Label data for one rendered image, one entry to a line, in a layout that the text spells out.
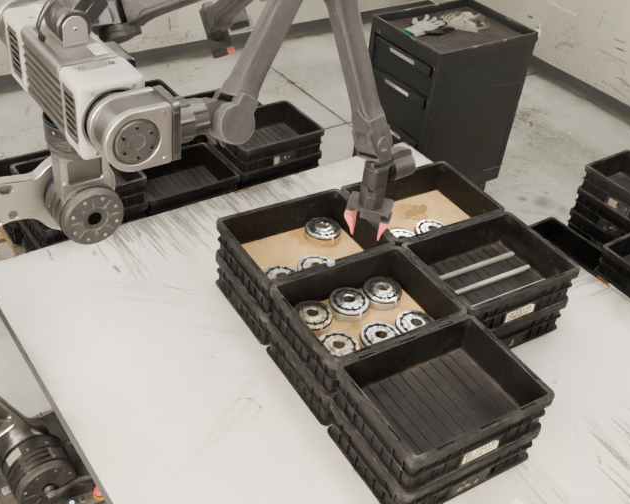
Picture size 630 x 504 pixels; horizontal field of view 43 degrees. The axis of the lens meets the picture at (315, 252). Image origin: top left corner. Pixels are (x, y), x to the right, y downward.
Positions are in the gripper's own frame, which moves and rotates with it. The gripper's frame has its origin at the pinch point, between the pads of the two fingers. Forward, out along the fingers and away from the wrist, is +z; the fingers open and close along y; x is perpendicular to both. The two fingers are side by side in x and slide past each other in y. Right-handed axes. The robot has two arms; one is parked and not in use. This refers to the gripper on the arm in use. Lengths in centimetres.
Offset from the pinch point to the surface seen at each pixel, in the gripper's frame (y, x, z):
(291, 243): 22.6, -20.1, 24.2
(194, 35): 161, -294, 97
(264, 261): 27.2, -9.4, 24.0
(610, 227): -83, -135, 68
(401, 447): -20, 49, 14
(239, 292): 31.2, -0.7, 29.5
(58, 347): 69, 28, 36
